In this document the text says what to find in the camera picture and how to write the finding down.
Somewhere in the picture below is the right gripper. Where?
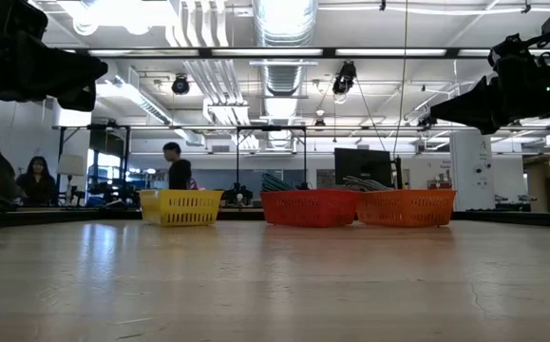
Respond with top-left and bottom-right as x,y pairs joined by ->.
429,66 -> 550,137

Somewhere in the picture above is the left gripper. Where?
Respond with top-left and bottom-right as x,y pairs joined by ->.
0,32 -> 109,113

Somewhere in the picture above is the black white braided USB cable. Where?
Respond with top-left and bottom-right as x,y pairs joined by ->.
343,175 -> 394,193

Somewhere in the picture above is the blue braided USB cable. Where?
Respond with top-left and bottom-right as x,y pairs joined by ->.
260,172 -> 299,193

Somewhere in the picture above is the white pillar kiosk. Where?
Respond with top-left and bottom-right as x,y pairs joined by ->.
448,130 -> 509,212

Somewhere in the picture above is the white table lamp shade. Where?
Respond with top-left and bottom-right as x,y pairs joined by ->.
57,152 -> 87,178

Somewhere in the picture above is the black ceiling spotlight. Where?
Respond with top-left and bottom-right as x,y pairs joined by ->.
332,60 -> 358,95
170,74 -> 191,96

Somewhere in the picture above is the orange plastic basket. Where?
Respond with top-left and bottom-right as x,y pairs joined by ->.
355,188 -> 457,228

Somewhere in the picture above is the black monitor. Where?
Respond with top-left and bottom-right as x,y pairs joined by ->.
333,147 -> 394,189

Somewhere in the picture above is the yellow plastic basket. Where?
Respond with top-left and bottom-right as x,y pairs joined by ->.
139,188 -> 224,228

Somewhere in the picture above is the red plastic basket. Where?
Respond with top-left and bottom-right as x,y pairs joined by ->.
259,188 -> 361,228

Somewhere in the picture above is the black metal rig frame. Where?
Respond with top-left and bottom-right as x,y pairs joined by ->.
51,123 -> 132,206
235,124 -> 309,191

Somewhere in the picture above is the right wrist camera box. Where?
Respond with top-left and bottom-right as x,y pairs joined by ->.
487,31 -> 550,70

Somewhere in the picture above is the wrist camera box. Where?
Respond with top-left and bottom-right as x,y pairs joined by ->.
487,31 -> 550,70
0,0 -> 49,51

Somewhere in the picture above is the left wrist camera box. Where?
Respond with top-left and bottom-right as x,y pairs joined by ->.
0,0 -> 49,51

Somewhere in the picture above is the silver ventilation duct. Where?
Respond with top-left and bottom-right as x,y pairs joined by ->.
251,0 -> 319,151

